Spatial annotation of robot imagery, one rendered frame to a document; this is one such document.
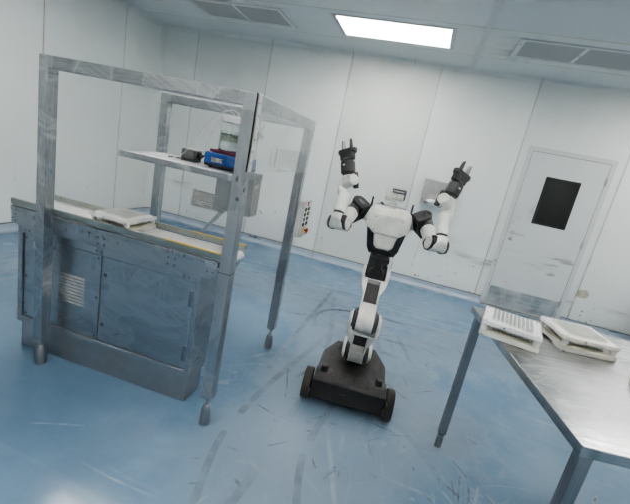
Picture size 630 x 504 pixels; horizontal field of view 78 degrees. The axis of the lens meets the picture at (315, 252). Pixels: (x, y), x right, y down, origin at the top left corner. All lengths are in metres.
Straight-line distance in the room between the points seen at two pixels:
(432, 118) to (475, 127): 0.55
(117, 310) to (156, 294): 0.29
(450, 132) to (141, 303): 4.40
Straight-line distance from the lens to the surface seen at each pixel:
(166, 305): 2.32
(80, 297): 2.68
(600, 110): 5.94
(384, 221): 2.44
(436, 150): 5.58
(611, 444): 1.52
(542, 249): 5.84
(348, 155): 2.41
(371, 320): 2.42
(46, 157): 2.50
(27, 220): 2.75
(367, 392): 2.56
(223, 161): 2.03
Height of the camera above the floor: 1.52
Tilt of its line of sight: 14 degrees down
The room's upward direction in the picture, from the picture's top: 12 degrees clockwise
